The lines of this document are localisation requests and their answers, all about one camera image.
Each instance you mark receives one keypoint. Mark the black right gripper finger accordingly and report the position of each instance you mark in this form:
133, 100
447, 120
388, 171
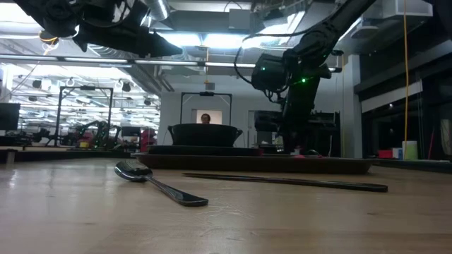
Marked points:
295, 135

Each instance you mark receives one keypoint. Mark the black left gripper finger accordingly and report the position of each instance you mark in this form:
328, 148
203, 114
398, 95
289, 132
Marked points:
152, 46

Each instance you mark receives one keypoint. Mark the dark metal knife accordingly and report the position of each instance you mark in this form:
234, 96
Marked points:
335, 185

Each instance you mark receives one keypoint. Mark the black round bowl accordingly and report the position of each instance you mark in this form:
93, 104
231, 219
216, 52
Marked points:
205, 135

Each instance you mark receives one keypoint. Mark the dark metal spoon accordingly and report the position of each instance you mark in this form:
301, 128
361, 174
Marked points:
136, 171

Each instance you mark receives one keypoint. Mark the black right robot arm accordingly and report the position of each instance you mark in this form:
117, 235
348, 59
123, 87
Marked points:
339, 21

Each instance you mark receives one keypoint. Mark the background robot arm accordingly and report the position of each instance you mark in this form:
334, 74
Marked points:
99, 130

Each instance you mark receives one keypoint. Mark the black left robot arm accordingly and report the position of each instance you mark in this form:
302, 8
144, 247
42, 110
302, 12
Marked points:
53, 14

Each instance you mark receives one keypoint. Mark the brown plastic tray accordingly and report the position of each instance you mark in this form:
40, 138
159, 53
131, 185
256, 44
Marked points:
247, 165

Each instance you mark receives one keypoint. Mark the black cabinet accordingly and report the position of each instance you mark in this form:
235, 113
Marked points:
328, 134

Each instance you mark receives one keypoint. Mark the small black monitor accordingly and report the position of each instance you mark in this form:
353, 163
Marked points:
130, 131

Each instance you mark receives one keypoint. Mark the person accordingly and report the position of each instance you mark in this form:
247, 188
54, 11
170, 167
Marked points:
205, 119

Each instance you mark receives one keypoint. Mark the red box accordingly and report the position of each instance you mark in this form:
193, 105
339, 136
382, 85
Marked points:
385, 154

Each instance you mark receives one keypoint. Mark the grey ceiling box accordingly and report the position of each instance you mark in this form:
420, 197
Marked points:
240, 19

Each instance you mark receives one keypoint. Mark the blue and white box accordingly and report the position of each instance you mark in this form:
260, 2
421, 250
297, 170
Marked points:
397, 153

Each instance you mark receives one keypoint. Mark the white and green cylinder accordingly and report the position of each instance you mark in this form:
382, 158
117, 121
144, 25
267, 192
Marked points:
409, 150

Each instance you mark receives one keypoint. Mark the yellow cup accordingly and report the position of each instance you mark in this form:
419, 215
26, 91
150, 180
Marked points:
84, 144

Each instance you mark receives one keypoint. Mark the large black monitor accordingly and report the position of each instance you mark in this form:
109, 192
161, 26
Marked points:
8, 116

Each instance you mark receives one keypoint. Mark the white ceiling unit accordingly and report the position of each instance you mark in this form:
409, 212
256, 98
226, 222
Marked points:
406, 8

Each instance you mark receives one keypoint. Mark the long ceiling light rail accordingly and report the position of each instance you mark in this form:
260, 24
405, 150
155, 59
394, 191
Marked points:
176, 63

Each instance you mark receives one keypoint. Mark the silver ceiling duct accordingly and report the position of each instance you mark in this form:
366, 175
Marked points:
159, 8

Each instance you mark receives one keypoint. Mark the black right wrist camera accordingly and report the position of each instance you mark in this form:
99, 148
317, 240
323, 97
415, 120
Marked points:
268, 72

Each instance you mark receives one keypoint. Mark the tall black stand frame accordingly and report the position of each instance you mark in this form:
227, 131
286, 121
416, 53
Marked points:
84, 87

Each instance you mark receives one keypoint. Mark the black gantry frame with camera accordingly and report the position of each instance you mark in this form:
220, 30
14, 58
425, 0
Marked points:
206, 94

